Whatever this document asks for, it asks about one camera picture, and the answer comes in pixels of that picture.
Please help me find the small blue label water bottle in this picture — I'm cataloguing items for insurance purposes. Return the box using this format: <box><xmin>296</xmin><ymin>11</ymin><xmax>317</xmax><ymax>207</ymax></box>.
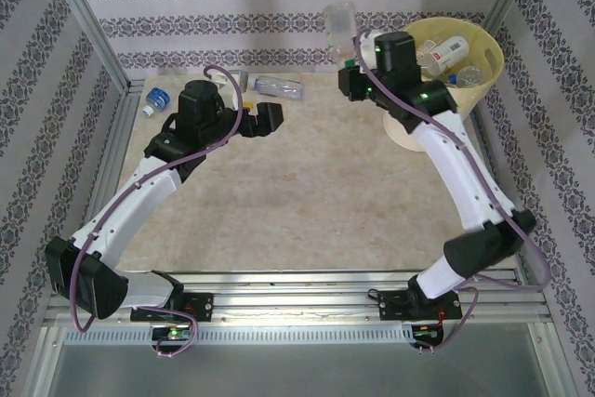
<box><xmin>141</xmin><ymin>86</ymin><xmax>172</xmax><ymax>117</ymax></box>

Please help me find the clear bottle orange white label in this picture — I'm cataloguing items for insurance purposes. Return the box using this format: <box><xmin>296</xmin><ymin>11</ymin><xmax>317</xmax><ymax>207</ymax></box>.
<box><xmin>415</xmin><ymin>35</ymin><xmax>470</xmax><ymax>78</ymax></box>

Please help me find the clear bottle green white label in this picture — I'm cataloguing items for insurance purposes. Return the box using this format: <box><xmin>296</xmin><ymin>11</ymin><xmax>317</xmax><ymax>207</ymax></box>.
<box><xmin>322</xmin><ymin>0</ymin><xmax>360</xmax><ymax>68</ymax></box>

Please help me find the clear bottle with blue print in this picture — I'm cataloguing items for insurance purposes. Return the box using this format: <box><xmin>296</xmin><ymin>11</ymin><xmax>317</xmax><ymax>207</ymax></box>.
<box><xmin>249</xmin><ymin>73</ymin><xmax>306</xmax><ymax>102</ymax></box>

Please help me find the white ribbed plastic bin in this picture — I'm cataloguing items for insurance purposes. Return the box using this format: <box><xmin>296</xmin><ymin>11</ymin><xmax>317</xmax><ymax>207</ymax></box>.
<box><xmin>381</xmin><ymin>17</ymin><xmax>507</xmax><ymax>152</ymax></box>

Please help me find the left controller board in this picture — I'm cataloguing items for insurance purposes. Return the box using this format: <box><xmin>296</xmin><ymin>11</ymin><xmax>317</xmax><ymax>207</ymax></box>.
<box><xmin>149</xmin><ymin>324</ymin><xmax>192</xmax><ymax>343</ymax></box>

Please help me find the controller board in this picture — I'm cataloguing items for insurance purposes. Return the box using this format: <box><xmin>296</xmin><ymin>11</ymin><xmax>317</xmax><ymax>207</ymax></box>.
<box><xmin>411</xmin><ymin>322</ymin><xmax>446</xmax><ymax>348</ymax></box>
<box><xmin>149</xmin><ymin>324</ymin><xmax>192</xmax><ymax>343</ymax></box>

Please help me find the right controller board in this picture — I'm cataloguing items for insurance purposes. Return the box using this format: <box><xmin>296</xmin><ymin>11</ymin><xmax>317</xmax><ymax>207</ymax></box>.
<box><xmin>411</xmin><ymin>322</ymin><xmax>446</xmax><ymax>348</ymax></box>

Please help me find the grey metal shelf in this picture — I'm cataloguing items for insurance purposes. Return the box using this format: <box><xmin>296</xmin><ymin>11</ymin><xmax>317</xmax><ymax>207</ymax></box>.
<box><xmin>20</xmin><ymin>325</ymin><xmax>577</xmax><ymax>397</ymax></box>

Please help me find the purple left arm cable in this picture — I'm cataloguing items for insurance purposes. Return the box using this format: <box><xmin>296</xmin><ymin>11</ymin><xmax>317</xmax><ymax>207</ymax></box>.
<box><xmin>68</xmin><ymin>65</ymin><xmax>245</xmax><ymax>360</ymax></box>

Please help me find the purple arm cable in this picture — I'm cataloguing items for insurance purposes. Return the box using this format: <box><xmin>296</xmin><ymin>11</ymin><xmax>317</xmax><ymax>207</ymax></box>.
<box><xmin>352</xmin><ymin>29</ymin><xmax>549</xmax><ymax>355</ymax></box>
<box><xmin>68</xmin><ymin>65</ymin><xmax>245</xmax><ymax>360</ymax></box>

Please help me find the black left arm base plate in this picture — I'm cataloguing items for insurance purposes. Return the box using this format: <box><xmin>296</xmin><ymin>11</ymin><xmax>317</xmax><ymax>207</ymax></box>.
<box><xmin>130</xmin><ymin>291</ymin><xmax>215</xmax><ymax>324</ymax></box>

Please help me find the aluminium profile frame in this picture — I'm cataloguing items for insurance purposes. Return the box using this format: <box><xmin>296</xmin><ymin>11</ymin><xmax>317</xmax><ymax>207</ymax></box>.
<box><xmin>18</xmin><ymin>0</ymin><xmax>580</xmax><ymax>397</ymax></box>

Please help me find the slotted metal cable tray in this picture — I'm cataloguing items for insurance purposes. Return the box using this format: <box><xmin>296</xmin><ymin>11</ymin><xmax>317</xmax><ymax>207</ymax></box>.
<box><xmin>61</xmin><ymin>324</ymin><xmax>416</xmax><ymax>347</ymax></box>

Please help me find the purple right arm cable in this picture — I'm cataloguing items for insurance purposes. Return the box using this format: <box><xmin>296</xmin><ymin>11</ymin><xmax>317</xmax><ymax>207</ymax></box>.
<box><xmin>352</xmin><ymin>29</ymin><xmax>549</xmax><ymax>355</ymax></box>

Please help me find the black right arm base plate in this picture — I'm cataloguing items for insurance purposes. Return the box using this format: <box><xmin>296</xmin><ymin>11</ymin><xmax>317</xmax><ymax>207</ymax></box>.
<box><xmin>377</xmin><ymin>288</ymin><xmax>464</xmax><ymax>323</ymax></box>

